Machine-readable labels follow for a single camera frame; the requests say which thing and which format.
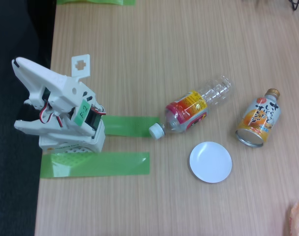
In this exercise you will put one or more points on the clear plastic bottle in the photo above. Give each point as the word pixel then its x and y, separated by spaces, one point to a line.
pixel 186 108

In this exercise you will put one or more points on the orange juice bottle can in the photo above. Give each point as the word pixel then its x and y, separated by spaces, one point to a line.
pixel 257 118

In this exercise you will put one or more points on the long green tape strip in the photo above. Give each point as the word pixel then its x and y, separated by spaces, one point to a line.
pixel 115 163

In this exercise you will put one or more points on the green plastic sheet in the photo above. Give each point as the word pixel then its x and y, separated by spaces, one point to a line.
pixel 95 2

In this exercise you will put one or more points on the small white round plate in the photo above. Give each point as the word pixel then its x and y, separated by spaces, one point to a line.
pixel 210 162

